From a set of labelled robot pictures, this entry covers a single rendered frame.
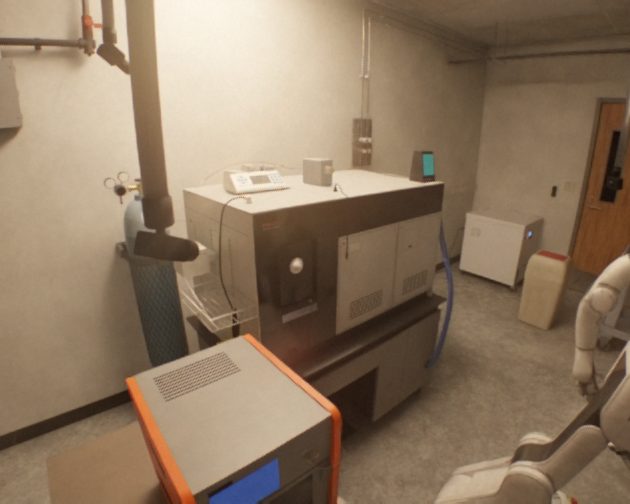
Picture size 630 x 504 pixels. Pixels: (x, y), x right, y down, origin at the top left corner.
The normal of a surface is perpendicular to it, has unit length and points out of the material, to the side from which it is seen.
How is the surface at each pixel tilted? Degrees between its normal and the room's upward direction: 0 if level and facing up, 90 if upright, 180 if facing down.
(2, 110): 90
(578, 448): 90
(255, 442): 0
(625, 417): 90
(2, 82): 90
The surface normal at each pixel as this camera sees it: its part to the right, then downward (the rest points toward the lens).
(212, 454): 0.00, -0.94
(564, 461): -0.68, 0.25
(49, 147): 0.63, 0.26
